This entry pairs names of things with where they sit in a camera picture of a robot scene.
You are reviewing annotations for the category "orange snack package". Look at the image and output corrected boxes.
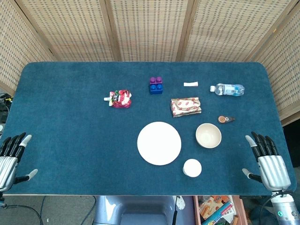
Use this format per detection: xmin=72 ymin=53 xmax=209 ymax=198
xmin=198 ymin=196 xmax=233 ymax=220

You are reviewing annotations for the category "brown correction tape dispenser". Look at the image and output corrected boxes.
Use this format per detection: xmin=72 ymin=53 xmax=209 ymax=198
xmin=217 ymin=115 xmax=236 ymax=124

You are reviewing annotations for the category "pink storage box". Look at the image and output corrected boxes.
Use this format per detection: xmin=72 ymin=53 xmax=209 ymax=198
xmin=193 ymin=195 xmax=249 ymax=225

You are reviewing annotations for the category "gold red snack wrapper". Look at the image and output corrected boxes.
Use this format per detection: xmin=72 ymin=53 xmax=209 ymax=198
xmin=170 ymin=97 xmax=202 ymax=119

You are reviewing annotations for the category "blue toy building block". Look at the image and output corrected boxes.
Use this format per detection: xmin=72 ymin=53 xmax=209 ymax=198
xmin=150 ymin=83 xmax=163 ymax=95

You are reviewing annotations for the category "white round plate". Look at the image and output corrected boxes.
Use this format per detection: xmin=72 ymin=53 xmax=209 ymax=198
xmin=137 ymin=121 xmax=182 ymax=166

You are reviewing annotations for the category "woven wooden folding screen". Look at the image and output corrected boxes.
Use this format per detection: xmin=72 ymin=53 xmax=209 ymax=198
xmin=0 ymin=0 xmax=300 ymax=127

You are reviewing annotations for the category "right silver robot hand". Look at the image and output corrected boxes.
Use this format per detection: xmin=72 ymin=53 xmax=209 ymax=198
xmin=242 ymin=131 xmax=292 ymax=191

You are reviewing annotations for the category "black power strip with cables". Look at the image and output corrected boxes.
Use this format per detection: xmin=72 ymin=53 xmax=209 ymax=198
xmin=0 ymin=93 xmax=12 ymax=123

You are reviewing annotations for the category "black strap on base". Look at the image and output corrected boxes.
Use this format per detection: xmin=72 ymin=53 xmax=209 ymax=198
xmin=172 ymin=196 xmax=178 ymax=225

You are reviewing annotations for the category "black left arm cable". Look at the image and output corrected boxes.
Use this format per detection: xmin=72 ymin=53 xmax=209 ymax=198
xmin=2 ymin=203 xmax=45 ymax=225

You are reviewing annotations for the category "red fruit juice pouch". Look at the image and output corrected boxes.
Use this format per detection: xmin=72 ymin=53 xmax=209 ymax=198
xmin=103 ymin=90 xmax=133 ymax=109

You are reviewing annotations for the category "blue carpet table cover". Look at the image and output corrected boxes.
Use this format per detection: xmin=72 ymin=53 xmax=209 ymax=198
xmin=4 ymin=61 xmax=297 ymax=196

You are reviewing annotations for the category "beige bowl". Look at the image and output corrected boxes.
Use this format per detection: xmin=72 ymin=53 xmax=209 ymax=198
xmin=195 ymin=123 xmax=222 ymax=149

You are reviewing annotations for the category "white perforated bracket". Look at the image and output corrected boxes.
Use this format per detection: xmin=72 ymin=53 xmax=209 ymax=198
xmin=176 ymin=196 xmax=186 ymax=210

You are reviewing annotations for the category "blue picture book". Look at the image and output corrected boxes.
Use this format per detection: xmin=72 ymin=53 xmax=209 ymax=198
xmin=202 ymin=202 xmax=237 ymax=225

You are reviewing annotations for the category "black floor cable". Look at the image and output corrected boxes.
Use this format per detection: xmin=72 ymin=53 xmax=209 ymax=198
xmin=81 ymin=195 xmax=97 ymax=225

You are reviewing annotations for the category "black object beside table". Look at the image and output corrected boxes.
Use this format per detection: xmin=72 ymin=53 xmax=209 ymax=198
xmin=282 ymin=120 xmax=300 ymax=168

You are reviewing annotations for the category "white paper cup leaf print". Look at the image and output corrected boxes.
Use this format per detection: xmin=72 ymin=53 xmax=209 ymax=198
xmin=183 ymin=158 xmax=203 ymax=178

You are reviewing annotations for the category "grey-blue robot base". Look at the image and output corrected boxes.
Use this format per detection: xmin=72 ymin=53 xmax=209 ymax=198
xmin=93 ymin=195 xmax=195 ymax=225

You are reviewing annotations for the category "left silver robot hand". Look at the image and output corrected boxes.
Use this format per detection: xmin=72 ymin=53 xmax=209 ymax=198
xmin=0 ymin=132 xmax=38 ymax=193

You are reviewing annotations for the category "clear plastic water bottle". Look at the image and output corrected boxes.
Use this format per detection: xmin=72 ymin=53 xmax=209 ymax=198
xmin=209 ymin=83 xmax=246 ymax=97

